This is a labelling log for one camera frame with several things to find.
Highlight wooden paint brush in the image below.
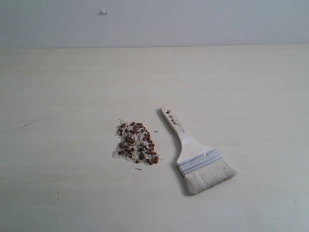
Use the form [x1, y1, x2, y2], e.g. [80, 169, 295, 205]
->
[161, 106, 237, 195]

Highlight scattered rice and brown pellets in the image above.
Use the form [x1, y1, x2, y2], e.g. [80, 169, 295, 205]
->
[112, 118, 164, 166]

